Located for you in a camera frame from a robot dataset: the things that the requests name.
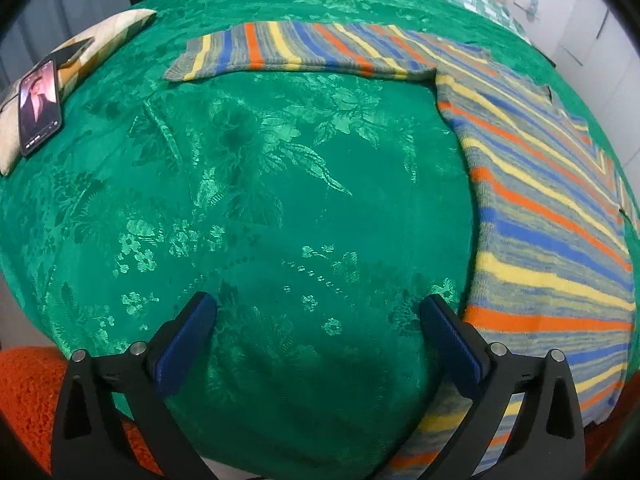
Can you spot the white wardrobe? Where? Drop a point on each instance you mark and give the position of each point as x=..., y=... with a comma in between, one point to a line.
x=600, y=60

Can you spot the beige patterned pillow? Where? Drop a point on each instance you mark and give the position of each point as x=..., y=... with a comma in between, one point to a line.
x=107, y=35

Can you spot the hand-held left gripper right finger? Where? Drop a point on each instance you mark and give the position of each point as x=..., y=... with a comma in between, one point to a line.
x=457, y=345

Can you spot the black smartphone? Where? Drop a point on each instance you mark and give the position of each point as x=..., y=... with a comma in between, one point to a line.
x=40, y=105

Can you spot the orange fuzzy cloth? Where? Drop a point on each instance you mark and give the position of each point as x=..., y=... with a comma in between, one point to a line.
x=30, y=390

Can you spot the striped knit sweater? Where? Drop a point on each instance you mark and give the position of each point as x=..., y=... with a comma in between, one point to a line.
x=540, y=200

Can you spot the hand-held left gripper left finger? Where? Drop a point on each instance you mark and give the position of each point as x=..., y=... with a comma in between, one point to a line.
x=185, y=340

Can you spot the green floral blanket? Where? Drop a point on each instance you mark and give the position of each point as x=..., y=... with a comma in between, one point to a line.
x=275, y=185

